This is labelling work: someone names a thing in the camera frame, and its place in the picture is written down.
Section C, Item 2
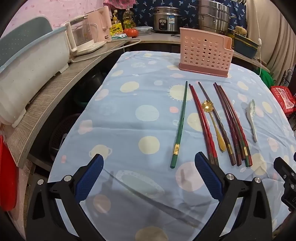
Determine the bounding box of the red tomato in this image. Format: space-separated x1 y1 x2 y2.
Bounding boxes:
123 28 139 38

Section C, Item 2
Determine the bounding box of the grey wooden counter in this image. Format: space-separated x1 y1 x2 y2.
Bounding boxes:
5 31 271 168

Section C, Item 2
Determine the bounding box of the red plastic bag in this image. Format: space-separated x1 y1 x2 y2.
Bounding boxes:
270 86 296 116

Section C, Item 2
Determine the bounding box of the beige curtain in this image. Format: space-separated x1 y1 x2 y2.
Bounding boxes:
245 0 296 86

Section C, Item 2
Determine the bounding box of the white cable with switch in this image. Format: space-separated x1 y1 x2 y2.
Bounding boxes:
257 0 264 77

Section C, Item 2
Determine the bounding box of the white power cord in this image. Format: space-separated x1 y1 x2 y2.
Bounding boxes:
69 38 141 63

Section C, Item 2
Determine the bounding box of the stainless steel steamer pot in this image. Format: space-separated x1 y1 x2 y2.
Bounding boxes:
196 0 230 35

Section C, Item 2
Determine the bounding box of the blue planet print tablecloth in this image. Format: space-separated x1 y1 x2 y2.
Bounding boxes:
47 50 296 241

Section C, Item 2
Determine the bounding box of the gold flower spoon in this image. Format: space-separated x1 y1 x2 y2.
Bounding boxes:
202 100 226 152

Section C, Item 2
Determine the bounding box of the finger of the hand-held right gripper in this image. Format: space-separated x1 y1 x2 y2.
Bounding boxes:
273 156 296 183

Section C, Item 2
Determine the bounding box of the cooking oil bottle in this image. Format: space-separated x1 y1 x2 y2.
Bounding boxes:
122 8 136 29

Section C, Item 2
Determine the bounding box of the pink perforated utensil basket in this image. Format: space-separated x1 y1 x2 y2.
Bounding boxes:
179 27 234 78

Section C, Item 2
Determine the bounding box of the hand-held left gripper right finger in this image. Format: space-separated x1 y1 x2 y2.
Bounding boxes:
195 152 278 241

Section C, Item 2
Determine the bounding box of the red plastic board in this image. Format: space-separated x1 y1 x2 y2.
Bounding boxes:
0 136 18 212

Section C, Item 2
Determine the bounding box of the blue-green pot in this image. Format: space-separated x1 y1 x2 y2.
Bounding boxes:
232 32 259 58

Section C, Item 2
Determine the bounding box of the green plastic bag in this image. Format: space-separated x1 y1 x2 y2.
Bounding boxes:
259 68 274 88

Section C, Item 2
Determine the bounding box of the green chopstick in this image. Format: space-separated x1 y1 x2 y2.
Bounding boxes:
170 81 188 168

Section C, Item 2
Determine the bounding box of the yellow label bottle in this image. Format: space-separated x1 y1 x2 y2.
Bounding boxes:
109 10 123 36

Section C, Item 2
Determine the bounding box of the silver rice cooker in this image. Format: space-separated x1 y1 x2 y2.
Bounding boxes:
153 6 182 33

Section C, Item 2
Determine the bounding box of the black metal chair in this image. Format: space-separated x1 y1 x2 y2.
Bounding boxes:
279 70 296 88

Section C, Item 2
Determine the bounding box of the white plastic dish tub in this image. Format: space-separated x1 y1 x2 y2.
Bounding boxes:
0 17 70 128

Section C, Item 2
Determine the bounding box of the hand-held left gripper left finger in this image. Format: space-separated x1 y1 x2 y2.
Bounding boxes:
26 153 104 241

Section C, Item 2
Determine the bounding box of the navy printed cloth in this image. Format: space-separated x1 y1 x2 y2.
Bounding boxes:
134 0 248 30

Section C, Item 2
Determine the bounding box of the white ceramic spoon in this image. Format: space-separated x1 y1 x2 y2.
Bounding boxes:
247 99 258 142

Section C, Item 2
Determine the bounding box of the pink white kitchen appliance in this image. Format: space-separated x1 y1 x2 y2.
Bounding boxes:
65 14 107 57

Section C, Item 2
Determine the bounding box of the dark red chopsticks bundle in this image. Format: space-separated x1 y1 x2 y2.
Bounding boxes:
217 85 251 167

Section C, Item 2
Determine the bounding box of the clear food container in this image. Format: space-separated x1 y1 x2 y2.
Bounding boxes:
134 26 153 36

